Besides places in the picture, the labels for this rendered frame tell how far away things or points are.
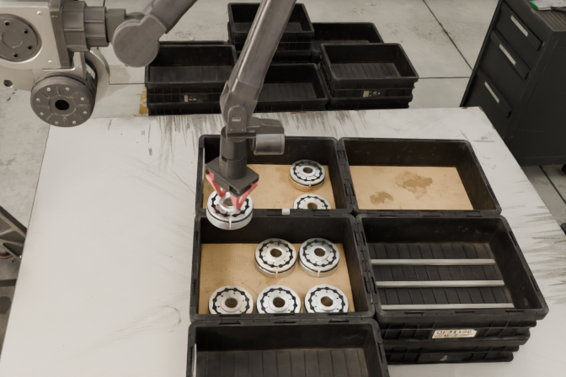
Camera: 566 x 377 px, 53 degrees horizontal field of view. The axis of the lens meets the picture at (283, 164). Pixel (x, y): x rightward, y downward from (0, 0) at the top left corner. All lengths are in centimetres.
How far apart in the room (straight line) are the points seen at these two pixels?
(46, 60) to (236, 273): 67
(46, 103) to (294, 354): 80
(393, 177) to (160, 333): 80
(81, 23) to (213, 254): 68
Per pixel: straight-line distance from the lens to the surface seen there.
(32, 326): 156
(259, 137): 113
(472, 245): 163
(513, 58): 285
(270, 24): 106
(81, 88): 140
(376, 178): 171
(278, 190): 162
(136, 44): 103
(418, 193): 170
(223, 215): 126
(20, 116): 333
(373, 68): 283
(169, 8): 104
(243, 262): 144
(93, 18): 105
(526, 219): 197
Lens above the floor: 198
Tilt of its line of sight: 43 degrees down
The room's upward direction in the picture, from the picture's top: 7 degrees clockwise
